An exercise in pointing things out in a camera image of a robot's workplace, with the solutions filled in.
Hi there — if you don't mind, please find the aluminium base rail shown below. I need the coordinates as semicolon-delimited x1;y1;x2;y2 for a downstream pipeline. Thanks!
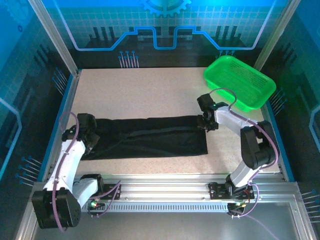
72;173;300;204

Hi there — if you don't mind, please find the perforated metal cable strip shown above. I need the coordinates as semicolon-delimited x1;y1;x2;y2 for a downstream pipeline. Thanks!
82;201;230;213

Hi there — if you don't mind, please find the aluminium frame post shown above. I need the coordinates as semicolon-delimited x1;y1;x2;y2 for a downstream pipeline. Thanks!
27;0;81;76
253;0;300;72

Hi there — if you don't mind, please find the black t-shirt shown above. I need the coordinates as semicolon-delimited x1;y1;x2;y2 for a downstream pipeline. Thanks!
82;114;209;162

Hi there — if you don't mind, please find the small lit circuit board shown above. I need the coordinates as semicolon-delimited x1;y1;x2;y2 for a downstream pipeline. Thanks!
89;198;106;211
227;201;247;213

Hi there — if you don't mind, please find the green plastic basket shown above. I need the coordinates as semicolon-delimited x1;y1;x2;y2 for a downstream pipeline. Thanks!
202;55;277;111

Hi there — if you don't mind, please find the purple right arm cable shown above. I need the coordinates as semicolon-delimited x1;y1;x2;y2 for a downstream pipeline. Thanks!
208;87;280;186

